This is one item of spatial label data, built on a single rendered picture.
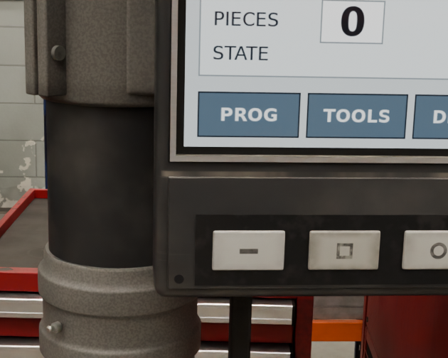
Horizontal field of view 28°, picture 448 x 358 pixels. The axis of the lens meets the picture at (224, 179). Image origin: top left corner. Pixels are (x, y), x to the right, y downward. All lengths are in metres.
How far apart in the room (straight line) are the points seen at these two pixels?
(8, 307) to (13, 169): 4.09
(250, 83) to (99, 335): 0.23
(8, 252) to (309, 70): 1.01
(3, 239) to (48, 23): 0.95
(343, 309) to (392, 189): 2.41
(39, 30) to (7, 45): 4.68
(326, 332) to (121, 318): 2.28
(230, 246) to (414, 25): 0.14
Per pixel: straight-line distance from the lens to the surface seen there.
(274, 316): 1.24
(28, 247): 1.43
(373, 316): 1.68
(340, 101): 0.45
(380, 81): 0.46
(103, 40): 0.55
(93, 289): 0.59
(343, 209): 0.46
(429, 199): 0.47
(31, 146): 5.29
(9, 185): 5.36
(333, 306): 2.86
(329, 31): 0.45
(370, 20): 0.45
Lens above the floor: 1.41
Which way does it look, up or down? 13 degrees down
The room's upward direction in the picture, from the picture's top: 2 degrees clockwise
